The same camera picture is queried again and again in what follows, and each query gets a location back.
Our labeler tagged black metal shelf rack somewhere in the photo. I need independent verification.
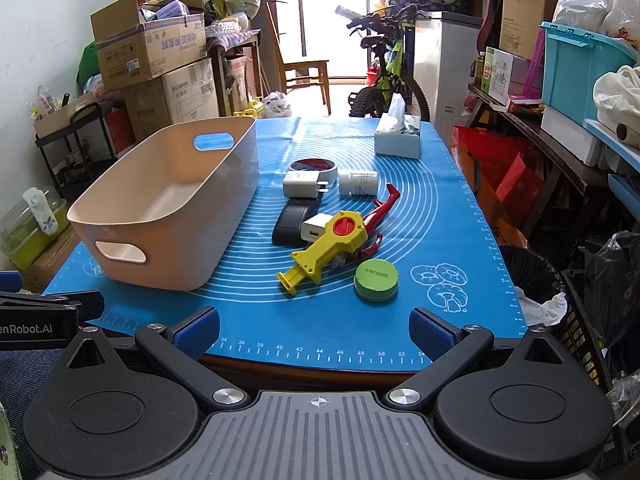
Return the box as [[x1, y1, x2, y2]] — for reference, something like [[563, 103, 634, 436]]
[[34, 100, 134, 203]]

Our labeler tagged large stacked cardboard box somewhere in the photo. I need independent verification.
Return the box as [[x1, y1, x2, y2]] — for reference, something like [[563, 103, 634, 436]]
[[122, 58, 219, 142]]

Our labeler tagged yellow toy launcher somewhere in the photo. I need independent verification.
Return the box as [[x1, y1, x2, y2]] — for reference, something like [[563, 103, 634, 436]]
[[277, 210, 369, 296]]

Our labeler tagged yellow oil jug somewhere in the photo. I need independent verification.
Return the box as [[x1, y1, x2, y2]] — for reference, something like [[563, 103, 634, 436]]
[[233, 100, 265, 119]]

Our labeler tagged blue silicone table mat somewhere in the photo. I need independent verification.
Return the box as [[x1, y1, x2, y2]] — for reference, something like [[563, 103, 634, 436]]
[[49, 118, 526, 373]]

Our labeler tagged dark wooden side shelf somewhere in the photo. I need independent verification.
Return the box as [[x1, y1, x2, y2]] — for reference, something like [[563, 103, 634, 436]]
[[468, 84, 639, 240]]

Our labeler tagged red toy figure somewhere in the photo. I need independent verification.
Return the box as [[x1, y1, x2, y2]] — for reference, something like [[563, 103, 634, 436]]
[[331, 183, 400, 269]]

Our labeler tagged beige plastic storage bin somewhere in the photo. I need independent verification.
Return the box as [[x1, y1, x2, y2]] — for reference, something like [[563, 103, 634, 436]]
[[67, 116, 259, 290]]

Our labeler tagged tall brown cardboard box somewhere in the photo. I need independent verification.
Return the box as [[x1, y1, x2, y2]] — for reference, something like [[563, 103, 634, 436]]
[[499, 0, 558, 60]]

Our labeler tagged white tissue box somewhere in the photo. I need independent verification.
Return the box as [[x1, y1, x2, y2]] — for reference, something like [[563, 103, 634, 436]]
[[374, 93, 421, 159]]

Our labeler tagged white cabinet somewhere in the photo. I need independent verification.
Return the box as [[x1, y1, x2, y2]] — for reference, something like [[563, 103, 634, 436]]
[[413, 11, 480, 146]]

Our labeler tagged white plastic bag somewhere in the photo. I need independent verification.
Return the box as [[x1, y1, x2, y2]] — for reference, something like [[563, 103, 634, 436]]
[[552, 0, 639, 50]]

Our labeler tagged green white product box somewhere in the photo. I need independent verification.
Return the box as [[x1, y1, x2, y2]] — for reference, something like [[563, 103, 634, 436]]
[[482, 47, 530, 105]]

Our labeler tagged small white usb charger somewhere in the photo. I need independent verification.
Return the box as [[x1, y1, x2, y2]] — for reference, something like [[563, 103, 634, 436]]
[[300, 214, 333, 243]]

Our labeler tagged green lidded plastic container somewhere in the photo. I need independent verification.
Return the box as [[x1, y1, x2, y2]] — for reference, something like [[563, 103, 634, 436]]
[[1, 185, 70, 270]]

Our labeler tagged black computer mouse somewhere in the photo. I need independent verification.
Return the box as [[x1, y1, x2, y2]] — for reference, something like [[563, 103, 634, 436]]
[[271, 197, 321, 248]]

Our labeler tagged large white power adapter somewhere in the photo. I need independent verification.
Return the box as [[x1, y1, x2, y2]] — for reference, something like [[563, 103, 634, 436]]
[[282, 170, 329, 200]]

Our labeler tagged white red tape roll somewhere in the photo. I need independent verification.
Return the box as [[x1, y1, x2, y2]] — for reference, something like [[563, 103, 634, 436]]
[[288, 157, 337, 184]]

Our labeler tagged white pill bottle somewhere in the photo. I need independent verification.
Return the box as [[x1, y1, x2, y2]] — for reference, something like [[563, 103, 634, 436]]
[[337, 170, 378, 196]]

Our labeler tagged wooden chair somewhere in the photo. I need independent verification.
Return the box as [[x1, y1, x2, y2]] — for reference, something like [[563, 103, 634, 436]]
[[264, 3, 332, 114]]

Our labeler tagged teal plastic storage crate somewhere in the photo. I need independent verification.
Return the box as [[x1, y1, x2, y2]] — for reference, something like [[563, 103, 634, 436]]
[[541, 22, 638, 125]]

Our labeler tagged floor cardboard box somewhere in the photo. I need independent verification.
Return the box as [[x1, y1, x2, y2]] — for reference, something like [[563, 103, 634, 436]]
[[21, 226, 79, 294]]

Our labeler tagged open top cardboard box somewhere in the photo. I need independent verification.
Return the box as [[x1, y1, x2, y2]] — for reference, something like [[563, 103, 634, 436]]
[[90, 0, 206, 90]]

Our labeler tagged green black bicycle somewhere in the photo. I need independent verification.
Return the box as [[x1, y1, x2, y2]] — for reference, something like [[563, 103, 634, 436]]
[[335, 3, 431, 122]]

